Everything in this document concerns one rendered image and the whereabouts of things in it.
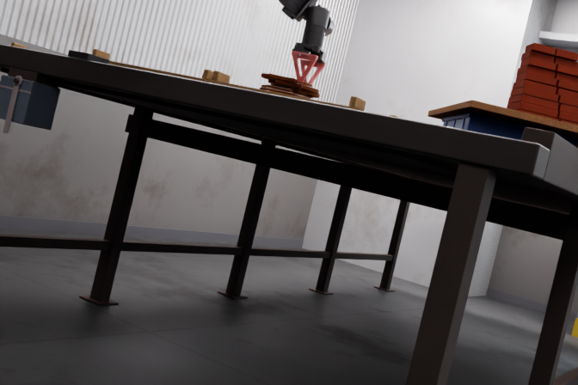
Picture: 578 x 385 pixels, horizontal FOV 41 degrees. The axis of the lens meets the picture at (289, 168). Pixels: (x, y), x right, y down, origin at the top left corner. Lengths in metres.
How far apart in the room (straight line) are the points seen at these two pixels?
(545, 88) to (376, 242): 4.84
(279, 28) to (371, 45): 1.19
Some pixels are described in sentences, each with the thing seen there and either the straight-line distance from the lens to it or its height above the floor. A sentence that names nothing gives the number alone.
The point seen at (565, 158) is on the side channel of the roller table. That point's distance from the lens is 1.66.
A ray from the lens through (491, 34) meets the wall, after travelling 7.01.
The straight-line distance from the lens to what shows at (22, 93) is 2.23.
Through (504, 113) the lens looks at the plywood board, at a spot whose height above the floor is 1.03.
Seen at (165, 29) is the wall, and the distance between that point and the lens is 5.53.
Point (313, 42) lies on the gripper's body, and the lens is 2.03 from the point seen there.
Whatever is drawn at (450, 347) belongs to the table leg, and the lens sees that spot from 1.53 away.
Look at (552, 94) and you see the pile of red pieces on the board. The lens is 2.41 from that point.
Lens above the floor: 0.78
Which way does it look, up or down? level
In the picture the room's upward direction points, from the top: 13 degrees clockwise
